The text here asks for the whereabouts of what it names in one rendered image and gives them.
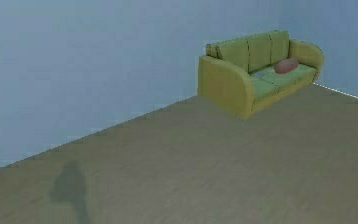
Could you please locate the yellow-green sofa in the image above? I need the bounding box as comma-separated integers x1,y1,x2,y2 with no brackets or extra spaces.
196,29,325,120

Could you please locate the reddish-brown oval ball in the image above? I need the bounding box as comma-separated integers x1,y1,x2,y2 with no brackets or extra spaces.
274,57,300,75

